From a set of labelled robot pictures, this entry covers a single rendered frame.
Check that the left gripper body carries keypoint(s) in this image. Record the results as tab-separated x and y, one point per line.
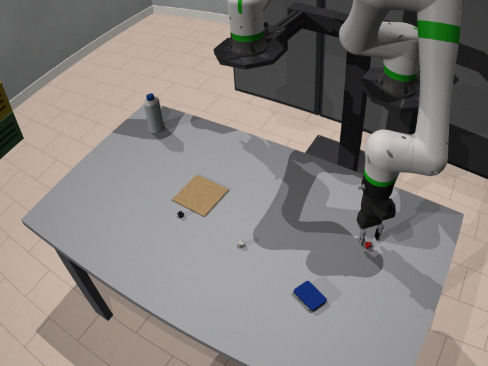
376	205

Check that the grey bottle with blue cap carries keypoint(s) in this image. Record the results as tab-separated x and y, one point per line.
153	114

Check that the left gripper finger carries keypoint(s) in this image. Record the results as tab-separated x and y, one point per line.
378	231
362	235

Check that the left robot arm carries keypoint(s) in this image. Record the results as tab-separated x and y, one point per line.
365	33

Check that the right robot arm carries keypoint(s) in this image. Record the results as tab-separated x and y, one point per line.
247	27

